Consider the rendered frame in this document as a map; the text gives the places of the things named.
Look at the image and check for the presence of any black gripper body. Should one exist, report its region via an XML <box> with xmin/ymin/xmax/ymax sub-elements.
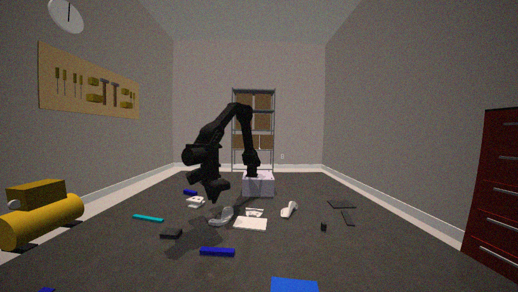
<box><xmin>201</xmin><ymin>161</ymin><xmax>230</xmax><ymax>192</ymax></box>

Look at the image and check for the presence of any cyan flat bar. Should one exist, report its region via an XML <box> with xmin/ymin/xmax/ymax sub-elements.
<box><xmin>132</xmin><ymin>214</ymin><xmax>164</xmax><ymax>223</ymax></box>

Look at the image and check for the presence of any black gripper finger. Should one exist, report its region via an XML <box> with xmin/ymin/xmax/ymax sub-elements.
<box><xmin>207</xmin><ymin>187</ymin><xmax>220</xmax><ymax>204</ymax></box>
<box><xmin>199</xmin><ymin>182</ymin><xmax>211</xmax><ymax>201</ymax></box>

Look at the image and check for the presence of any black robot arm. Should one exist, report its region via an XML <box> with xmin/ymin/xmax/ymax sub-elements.
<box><xmin>182</xmin><ymin>102</ymin><xmax>261</xmax><ymax>185</ymax></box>

